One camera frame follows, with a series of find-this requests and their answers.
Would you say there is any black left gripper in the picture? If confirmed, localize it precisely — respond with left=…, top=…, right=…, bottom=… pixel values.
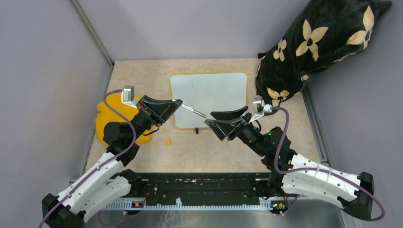
left=128, top=95, right=182, bottom=142

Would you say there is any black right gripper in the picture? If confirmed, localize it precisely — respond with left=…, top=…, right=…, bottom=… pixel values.
left=205, top=105, right=268, bottom=157

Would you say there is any white marker pen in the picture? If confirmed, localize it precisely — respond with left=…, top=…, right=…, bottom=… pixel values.
left=181, top=104, right=208, bottom=119

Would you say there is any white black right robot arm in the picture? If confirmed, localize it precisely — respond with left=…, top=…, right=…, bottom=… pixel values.
left=204, top=104, right=374, bottom=221

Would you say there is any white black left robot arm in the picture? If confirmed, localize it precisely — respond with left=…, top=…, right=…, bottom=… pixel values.
left=39, top=95, right=183, bottom=228

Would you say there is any white whiteboard yellow rim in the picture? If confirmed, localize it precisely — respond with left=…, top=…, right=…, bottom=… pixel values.
left=170, top=72, right=248, bottom=118

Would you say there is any yellow folded cloth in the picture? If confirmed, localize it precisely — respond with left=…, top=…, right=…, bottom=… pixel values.
left=95, top=94, right=139, bottom=145

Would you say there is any black floral pillow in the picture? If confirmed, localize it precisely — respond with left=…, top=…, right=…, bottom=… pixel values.
left=255, top=0, right=393, bottom=107

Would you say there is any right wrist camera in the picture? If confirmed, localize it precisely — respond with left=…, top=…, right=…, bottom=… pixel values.
left=249, top=96, right=272, bottom=123

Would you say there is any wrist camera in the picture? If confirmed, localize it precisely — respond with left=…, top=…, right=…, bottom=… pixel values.
left=249, top=96, right=272, bottom=123
left=121, top=85, right=141, bottom=110

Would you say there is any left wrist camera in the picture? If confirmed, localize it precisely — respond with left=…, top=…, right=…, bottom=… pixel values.
left=121, top=85, right=141, bottom=110

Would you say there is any aluminium frame post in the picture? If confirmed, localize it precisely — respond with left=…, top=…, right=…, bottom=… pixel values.
left=69, top=0, right=115, bottom=68

